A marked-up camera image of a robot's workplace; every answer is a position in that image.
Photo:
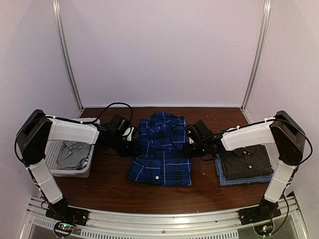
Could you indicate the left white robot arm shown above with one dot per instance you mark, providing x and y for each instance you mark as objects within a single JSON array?
[{"x": 29, "y": 146}]

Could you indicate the left circuit board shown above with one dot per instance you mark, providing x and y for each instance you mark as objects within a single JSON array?
[{"x": 63, "y": 229}]

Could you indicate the circuit board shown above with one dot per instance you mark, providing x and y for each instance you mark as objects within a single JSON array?
[
  {"x": 264, "y": 230},
  {"x": 63, "y": 229}
]

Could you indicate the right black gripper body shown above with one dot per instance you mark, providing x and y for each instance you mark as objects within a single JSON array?
[{"x": 199, "y": 151}]

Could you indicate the right circuit board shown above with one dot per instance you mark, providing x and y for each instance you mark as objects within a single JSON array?
[{"x": 264, "y": 230}]

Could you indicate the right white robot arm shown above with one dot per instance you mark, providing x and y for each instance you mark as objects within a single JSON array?
[{"x": 281, "y": 132}]

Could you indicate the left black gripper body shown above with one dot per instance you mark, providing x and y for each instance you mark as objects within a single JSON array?
[{"x": 122, "y": 149}]

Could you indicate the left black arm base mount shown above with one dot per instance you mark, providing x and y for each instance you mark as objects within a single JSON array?
[{"x": 61, "y": 211}]

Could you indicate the left aluminium frame post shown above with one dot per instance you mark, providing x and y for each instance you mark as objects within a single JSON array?
[{"x": 65, "y": 54}]

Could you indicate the aluminium frame post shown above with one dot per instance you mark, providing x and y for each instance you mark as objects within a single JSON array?
[
  {"x": 265, "y": 20},
  {"x": 65, "y": 54}
]

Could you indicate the light blue checked folded shirt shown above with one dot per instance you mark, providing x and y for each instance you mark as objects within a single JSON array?
[{"x": 223, "y": 181}]

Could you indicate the white plastic laundry basket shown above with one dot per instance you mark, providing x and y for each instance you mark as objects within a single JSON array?
[{"x": 77, "y": 130}]

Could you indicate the grey shirt in basket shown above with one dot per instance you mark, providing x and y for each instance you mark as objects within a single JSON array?
[{"x": 73, "y": 155}]

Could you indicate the right aluminium frame post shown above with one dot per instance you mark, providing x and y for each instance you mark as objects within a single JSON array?
[{"x": 265, "y": 20}]

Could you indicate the dark striped folded shirt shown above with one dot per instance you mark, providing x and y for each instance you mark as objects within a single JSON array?
[{"x": 246, "y": 162}]

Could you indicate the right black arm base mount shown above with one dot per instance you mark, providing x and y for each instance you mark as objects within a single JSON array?
[{"x": 265, "y": 210}]

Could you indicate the front aluminium rail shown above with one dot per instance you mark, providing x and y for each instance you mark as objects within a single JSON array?
[{"x": 225, "y": 224}]

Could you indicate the blue plaid long sleeve shirt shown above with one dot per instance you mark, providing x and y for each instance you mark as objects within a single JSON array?
[{"x": 161, "y": 162}]

